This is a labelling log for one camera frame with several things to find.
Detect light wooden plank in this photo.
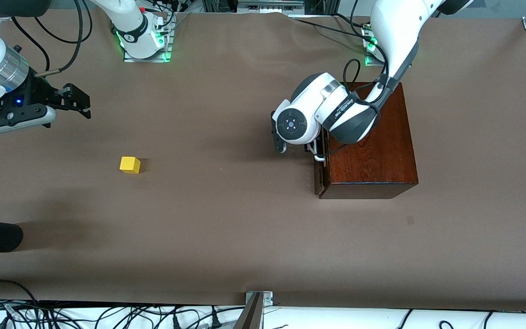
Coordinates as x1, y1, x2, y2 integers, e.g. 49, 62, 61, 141
312, 137, 332, 198

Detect yellow block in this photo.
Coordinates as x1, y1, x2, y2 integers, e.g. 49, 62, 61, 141
120, 156, 142, 175

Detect dark wooden cabinet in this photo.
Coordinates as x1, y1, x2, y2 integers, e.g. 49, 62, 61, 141
319, 82, 419, 200

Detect brown paper table cover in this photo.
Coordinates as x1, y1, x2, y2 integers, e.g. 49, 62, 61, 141
0, 10, 526, 312

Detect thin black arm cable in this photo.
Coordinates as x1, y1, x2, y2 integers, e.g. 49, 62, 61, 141
11, 17, 50, 74

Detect black looping arm cable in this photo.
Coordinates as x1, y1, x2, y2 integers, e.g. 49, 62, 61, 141
39, 0, 94, 46

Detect black cable with metal end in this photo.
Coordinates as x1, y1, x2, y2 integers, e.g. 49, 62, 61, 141
35, 0, 84, 76

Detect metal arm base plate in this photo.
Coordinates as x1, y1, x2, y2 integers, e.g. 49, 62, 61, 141
363, 25, 384, 67
123, 14, 174, 64

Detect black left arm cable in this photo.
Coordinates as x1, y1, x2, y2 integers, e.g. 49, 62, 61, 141
342, 40, 390, 106

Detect long black base cable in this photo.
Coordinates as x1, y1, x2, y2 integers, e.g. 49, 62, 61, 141
290, 16, 369, 40

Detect short black base cable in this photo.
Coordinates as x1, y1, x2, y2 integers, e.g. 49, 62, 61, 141
334, 0, 371, 29

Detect aluminium frame rail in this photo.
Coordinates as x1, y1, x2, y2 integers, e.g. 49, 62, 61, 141
237, 0, 305, 14

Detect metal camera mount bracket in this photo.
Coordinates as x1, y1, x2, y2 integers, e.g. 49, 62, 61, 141
233, 290, 274, 329

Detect black floor loop cable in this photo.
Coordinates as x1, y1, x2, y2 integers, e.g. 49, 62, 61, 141
0, 279, 41, 317

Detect tangled black cables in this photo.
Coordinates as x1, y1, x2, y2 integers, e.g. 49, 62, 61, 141
0, 299, 245, 329

